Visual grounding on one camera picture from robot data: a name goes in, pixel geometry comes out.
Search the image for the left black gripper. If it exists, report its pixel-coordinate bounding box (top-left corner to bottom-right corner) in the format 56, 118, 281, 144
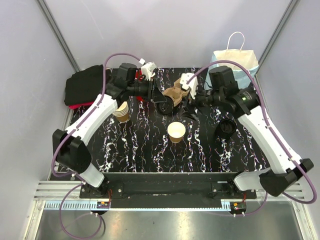
128, 77, 167, 103

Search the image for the black plastic cup lid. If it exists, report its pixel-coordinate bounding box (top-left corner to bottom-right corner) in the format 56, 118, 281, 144
155, 97, 174, 116

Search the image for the brown paper cup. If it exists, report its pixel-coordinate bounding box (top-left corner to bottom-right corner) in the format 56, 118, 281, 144
167, 121, 186, 144

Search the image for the light blue paper bag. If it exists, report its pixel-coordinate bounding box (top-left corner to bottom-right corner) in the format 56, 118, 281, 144
203, 31, 260, 91

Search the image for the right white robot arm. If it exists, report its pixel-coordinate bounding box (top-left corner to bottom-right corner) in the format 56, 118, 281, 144
180, 65, 314, 199

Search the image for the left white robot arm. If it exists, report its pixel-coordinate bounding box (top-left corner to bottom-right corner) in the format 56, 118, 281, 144
51, 62, 166, 198

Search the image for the black marble pattern mat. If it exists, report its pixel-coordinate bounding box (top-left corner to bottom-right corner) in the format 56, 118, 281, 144
49, 67, 282, 174

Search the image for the red cup holder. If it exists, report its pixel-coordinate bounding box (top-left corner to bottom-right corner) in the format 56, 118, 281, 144
135, 69, 145, 102

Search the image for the stack of brown paper cups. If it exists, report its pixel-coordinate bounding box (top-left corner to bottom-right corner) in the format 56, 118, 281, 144
112, 101, 129, 123

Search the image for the stack of black cup lids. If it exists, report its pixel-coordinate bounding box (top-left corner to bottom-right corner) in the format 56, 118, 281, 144
215, 118, 237, 140

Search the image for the black folded cloth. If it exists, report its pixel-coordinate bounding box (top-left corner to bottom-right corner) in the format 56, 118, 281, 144
64, 65, 103, 107

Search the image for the pink cloth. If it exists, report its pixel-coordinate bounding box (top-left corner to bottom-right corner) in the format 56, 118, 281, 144
68, 101, 94, 110

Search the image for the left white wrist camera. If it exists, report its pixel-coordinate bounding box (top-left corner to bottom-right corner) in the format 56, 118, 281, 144
138, 58, 157, 81

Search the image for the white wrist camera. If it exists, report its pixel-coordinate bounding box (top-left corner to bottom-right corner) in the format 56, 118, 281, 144
180, 72, 198, 100
138, 58, 157, 81

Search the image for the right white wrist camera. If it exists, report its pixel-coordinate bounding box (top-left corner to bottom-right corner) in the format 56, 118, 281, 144
180, 72, 198, 100

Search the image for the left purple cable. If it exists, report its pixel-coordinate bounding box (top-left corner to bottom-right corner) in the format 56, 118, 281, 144
50, 52, 146, 238

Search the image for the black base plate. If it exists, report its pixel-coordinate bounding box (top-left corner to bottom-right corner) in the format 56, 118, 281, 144
70, 172, 257, 211

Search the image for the aluminium frame rail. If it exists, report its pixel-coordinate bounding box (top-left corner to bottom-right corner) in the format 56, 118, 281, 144
24, 179, 320, 240

